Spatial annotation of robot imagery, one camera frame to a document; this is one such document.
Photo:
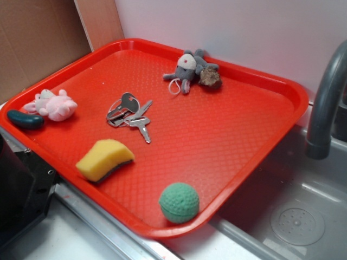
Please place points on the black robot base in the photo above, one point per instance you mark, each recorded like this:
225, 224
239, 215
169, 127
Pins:
27, 185

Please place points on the brown rock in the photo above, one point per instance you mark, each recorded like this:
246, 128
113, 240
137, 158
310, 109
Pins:
209, 77

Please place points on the red plastic tray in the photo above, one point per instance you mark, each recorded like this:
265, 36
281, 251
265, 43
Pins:
209, 139

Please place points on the silver key bunch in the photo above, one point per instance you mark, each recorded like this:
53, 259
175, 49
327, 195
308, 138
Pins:
127, 111

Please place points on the grey plush mouse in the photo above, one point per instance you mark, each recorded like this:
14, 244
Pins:
189, 66

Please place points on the yellow sponge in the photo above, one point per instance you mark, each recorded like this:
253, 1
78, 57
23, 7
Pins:
103, 158

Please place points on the green foam golf ball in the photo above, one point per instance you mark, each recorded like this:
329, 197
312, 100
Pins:
179, 203

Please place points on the pink plush pig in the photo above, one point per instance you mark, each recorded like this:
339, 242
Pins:
55, 107

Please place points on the grey plastic sink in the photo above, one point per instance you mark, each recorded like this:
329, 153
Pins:
290, 207

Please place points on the grey faucet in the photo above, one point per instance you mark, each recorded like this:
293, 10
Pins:
328, 116

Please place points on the dark green toy cucumber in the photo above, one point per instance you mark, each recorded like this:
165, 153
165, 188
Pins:
26, 121

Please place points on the brown cardboard panel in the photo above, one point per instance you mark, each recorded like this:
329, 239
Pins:
39, 38

